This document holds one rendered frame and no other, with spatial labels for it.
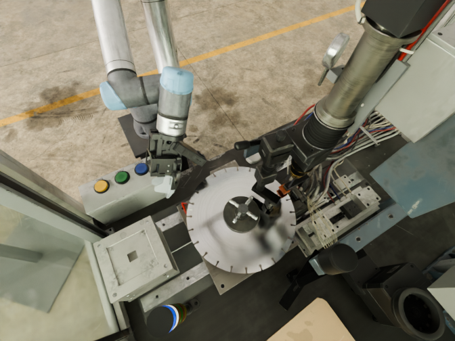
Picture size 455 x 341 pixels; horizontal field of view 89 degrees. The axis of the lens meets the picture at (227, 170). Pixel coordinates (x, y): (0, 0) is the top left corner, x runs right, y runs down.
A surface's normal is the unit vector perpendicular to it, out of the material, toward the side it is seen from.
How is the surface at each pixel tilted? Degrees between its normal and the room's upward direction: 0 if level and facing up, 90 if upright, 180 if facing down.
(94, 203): 0
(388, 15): 90
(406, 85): 90
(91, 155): 0
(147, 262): 0
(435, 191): 90
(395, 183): 90
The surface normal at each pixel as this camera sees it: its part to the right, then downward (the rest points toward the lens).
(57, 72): 0.04, -0.47
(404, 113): -0.87, 0.42
